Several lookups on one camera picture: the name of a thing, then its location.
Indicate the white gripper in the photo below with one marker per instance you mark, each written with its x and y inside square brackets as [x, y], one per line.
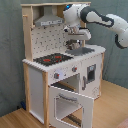
[75, 33]

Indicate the small metal pot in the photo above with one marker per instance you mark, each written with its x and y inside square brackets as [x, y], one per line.
[73, 44]

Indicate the white oven door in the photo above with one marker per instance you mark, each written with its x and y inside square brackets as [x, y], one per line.
[64, 102]

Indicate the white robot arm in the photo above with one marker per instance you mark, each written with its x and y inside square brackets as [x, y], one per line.
[75, 13]

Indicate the wooden toy kitchen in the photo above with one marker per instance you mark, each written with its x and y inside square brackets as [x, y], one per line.
[46, 40]

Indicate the grey sink basin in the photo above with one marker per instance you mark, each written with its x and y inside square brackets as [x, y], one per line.
[80, 51]

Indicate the grey range hood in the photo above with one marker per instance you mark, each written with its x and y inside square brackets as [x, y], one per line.
[48, 18]

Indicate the black stovetop with red burners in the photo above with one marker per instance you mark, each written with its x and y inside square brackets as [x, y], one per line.
[52, 59]

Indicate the red right stove knob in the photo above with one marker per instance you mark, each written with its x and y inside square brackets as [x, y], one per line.
[74, 69]

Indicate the red stove knob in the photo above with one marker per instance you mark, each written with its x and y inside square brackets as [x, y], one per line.
[56, 75]
[74, 69]

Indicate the white cabinet door with dispenser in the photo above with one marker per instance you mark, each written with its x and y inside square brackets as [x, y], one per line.
[91, 75]

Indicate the red left stove knob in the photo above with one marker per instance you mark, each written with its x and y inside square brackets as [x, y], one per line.
[56, 75]

